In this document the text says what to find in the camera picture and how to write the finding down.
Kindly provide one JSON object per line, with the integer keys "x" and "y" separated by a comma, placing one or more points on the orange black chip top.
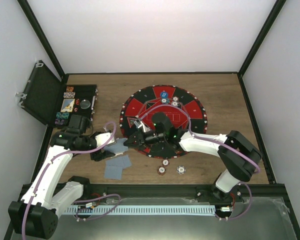
{"x": 175, "y": 99}

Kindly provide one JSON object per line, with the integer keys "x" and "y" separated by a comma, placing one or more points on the chrome case handle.
{"x": 93, "y": 102}

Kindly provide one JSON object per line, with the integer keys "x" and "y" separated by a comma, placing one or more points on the purple chips in case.
{"x": 60, "y": 122}

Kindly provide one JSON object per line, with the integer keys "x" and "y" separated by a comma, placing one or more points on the card deck in case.
{"x": 67, "y": 105}

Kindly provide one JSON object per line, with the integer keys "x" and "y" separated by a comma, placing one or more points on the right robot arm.
{"x": 239, "y": 156}

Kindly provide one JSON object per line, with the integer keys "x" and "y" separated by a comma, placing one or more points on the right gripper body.
{"x": 146, "y": 141}

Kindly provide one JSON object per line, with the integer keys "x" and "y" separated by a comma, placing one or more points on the clear round dealer button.
{"x": 85, "y": 104}

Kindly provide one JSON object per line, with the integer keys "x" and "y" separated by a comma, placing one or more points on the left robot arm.
{"x": 37, "y": 213}

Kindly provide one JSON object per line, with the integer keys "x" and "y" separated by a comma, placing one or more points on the black poker case lid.
{"x": 42, "y": 95}

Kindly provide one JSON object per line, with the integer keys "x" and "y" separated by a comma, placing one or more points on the light blue slotted cable duct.
{"x": 145, "y": 210}

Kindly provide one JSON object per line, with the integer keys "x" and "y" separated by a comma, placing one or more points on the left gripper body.
{"x": 97, "y": 156}

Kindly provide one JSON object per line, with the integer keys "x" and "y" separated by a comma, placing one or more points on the round red black poker mat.
{"x": 147, "y": 101}

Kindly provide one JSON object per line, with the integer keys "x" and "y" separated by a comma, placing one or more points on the black aluminium front rail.
{"x": 204, "y": 192}

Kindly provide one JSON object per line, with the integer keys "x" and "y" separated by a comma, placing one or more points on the orange black chip stack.
{"x": 161, "y": 170}

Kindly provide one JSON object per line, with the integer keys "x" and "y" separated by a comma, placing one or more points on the orange chips in case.
{"x": 69, "y": 93}

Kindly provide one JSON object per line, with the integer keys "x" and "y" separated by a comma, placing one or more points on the black poker case tray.
{"x": 83, "y": 91}

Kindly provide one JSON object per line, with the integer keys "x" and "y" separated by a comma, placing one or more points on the dropped blue card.
{"x": 113, "y": 172}
{"x": 122, "y": 161}

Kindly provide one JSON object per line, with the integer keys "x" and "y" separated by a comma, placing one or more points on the blue backed card deck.
{"x": 118, "y": 147}

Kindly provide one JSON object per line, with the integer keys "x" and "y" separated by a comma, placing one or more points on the green chips in case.
{"x": 62, "y": 115}

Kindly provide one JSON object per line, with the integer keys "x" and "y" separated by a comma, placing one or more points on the red dice in case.
{"x": 76, "y": 105}

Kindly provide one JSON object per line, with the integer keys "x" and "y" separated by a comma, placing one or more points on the blue small blind button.
{"x": 164, "y": 95}

